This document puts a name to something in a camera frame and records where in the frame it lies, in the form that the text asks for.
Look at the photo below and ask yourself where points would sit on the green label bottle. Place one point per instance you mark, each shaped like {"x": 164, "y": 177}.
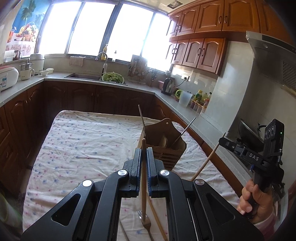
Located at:
{"x": 198, "y": 95}

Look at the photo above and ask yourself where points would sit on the white wall socket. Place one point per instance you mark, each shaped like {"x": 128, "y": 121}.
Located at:
{"x": 185, "y": 77}

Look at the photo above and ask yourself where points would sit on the wooden wall cabinets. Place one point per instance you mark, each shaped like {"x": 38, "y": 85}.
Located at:
{"x": 208, "y": 18}

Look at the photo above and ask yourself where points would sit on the person's right forearm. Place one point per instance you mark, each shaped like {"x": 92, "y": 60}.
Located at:
{"x": 266, "y": 228}

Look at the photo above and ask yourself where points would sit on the wooden base cabinets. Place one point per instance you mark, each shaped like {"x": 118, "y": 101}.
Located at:
{"x": 81, "y": 95}

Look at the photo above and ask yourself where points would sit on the green colander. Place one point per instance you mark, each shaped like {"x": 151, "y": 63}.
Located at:
{"x": 122, "y": 81}

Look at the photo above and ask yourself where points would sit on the yellow label bottle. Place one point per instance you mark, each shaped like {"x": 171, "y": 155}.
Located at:
{"x": 204, "y": 97}

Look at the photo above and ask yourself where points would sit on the steel electric kettle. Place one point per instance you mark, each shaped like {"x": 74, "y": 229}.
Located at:
{"x": 167, "y": 86}

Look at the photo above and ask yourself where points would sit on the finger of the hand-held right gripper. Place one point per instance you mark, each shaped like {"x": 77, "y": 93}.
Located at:
{"x": 229, "y": 143}

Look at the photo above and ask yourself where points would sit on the green vegetables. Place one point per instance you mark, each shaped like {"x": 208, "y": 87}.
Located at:
{"x": 112, "y": 77}

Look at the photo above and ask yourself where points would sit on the wooden spoon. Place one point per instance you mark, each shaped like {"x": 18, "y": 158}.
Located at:
{"x": 163, "y": 141}

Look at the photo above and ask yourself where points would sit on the small pump bottle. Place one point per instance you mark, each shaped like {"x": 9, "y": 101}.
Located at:
{"x": 115, "y": 56}

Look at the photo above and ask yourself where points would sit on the pink container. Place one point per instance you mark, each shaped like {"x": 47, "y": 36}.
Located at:
{"x": 160, "y": 83}

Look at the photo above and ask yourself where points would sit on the kitchen window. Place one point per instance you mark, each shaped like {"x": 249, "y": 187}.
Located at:
{"x": 92, "y": 27}

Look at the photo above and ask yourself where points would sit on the grey stone countertop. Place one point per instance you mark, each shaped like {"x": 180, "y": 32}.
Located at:
{"x": 138, "y": 89}

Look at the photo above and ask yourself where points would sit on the metal fork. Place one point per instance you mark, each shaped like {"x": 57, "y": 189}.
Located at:
{"x": 148, "y": 226}

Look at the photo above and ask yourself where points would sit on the small white bowl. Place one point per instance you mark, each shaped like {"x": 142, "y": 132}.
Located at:
{"x": 167, "y": 73}

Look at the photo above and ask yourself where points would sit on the metal chopstick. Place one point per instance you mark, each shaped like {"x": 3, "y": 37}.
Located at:
{"x": 123, "y": 230}

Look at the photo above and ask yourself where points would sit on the fruit and palm poster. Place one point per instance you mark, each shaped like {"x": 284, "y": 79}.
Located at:
{"x": 27, "y": 14}

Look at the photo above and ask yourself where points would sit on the white rice cooker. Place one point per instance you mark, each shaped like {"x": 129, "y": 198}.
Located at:
{"x": 7, "y": 77}

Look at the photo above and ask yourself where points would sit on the floral tablecloth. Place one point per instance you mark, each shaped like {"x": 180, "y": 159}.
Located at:
{"x": 92, "y": 143}

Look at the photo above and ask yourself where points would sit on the yellow soap bottle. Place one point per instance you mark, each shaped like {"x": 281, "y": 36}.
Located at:
{"x": 105, "y": 49}

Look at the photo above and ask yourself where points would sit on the white plastic jug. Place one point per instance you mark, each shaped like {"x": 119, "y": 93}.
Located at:
{"x": 185, "y": 98}

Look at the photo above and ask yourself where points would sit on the green cup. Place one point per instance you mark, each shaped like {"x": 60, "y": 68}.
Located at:
{"x": 177, "y": 93}

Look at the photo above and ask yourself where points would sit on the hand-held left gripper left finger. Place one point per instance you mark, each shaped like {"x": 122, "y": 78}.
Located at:
{"x": 138, "y": 166}

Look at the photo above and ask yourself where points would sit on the black wok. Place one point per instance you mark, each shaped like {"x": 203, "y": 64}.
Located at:
{"x": 249, "y": 132}

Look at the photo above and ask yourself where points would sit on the wooden utensil holder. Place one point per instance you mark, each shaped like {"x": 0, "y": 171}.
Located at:
{"x": 171, "y": 153}

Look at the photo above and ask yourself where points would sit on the steel range hood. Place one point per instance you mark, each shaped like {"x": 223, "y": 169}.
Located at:
{"x": 270, "y": 51}

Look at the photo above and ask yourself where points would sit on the person's right hand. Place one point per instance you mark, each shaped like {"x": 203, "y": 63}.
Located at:
{"x": 263, "y": 204}

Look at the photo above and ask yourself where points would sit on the row of spice jars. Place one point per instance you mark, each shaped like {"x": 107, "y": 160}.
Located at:
{"x": 196, "y": 107}

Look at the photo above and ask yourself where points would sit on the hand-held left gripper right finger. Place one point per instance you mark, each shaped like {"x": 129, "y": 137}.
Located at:
{"x": 150, "y": 171}

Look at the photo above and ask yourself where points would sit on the white dish cloth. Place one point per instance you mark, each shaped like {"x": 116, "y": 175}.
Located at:
{"x": 77, "y": 60}

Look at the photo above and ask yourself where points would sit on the steel kitchen sink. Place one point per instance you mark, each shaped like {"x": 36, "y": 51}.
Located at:
{"x": 83, "y": 76}

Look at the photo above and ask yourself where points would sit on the large white cooker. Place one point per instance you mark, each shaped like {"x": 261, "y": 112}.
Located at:
{"x": 37, "y": 61}

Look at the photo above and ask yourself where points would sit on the small white electric pot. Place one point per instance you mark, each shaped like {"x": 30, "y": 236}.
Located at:
{"x": 25, "y": 70}

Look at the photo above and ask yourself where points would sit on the knife block with scissors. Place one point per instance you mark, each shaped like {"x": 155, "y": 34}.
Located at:
{"x": 152, "y": 76}

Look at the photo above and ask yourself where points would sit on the chrome faucet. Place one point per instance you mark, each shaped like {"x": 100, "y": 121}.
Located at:
{"x": 103, "y": 58}

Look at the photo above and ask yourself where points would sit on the dark sauce bottle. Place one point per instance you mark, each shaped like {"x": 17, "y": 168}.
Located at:
{"x": 209, "y": 96}

